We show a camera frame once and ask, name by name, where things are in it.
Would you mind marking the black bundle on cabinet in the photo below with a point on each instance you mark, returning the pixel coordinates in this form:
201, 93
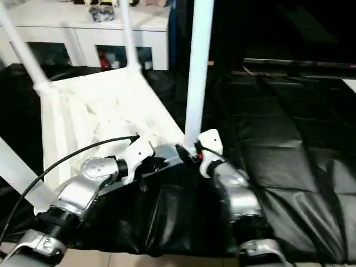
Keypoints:
102, 13

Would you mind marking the black plastic mat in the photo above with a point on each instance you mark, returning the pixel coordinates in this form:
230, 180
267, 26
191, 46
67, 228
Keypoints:
278, 167

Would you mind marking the white cabinet with glass doors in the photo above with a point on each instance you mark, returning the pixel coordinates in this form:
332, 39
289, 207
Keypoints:
83, 30

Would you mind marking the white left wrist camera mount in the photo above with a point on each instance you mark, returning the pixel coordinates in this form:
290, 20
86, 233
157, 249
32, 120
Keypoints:
139, 153

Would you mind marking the black backdrop cloth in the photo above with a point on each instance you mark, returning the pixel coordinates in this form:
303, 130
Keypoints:
278, 27

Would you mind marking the white flat panel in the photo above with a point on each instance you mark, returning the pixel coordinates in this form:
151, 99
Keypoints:
350, 84

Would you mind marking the white cup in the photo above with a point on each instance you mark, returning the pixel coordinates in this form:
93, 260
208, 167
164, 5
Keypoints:
147, 65

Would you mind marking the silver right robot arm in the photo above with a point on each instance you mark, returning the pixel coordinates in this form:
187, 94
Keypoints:
239, 192

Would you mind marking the white plastic table top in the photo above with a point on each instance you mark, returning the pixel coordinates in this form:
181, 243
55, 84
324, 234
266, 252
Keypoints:
97, 97

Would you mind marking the black metal rod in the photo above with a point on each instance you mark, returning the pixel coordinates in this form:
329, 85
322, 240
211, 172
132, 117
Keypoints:
294, 64

